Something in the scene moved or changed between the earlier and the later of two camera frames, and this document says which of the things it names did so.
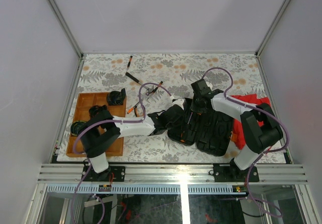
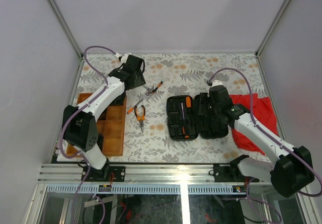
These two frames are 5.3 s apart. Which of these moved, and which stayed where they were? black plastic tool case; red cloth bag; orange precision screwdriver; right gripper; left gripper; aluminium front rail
Moved: black plastic tool case; right gripper; left gripper
Stayed: red cloth bag; aluminium front rail; orange precision screwdriver
